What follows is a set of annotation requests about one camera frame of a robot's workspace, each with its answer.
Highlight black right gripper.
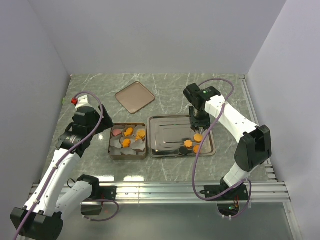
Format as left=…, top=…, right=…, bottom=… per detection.
left=189, top=106, right=211, bottom=131

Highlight pink macaron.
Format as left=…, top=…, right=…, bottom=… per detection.
left=112, top=128, right=122, bottom=137

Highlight orange fish cookie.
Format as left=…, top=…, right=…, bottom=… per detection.
left=123, top=127, right=134, bottom=137
left=122, top=138, right=131, bottom=148

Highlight black sandwich cookie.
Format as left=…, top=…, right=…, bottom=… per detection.
left=178, top=146, right=189, bottom=156

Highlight round sandwich cookie green top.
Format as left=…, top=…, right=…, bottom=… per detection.
left=136, top=129, right=146, bottom=139

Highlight rose gold tin lid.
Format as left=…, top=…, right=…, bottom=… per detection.
left=115, top=81, right=155, bottom=114

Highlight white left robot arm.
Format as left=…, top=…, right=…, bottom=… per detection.
left=10, top=103, right=114, bottom=240

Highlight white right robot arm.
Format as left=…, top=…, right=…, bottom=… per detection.
left=183, top=83, right=272, bottom=201

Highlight round tan sandwich cookie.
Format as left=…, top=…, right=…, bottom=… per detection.
left=193, top=133, right=203, bottom=143

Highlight chocolate chip cookie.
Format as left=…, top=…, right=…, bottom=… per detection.
left=193, top=144, right=201, bottom=154

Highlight white paper cup liners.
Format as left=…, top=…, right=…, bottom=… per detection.
left=110, top=124, right=147, bottom=156

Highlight rose gold cookie tin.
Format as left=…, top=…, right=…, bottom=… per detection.
left=108, top=122, right=147, bottom=162

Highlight stainless steel tray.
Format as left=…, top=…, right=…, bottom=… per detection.
left=146, top=114, right=216, bottom=160

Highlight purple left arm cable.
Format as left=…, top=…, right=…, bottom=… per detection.
left=12, top=91, right=121, bottom=240

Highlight aluminium side rail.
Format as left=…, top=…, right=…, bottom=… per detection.
left=238, top=74, right=278, bottom=183

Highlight aluminium front rail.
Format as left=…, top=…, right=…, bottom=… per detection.
left=26, top=180, right=292, bottom=205

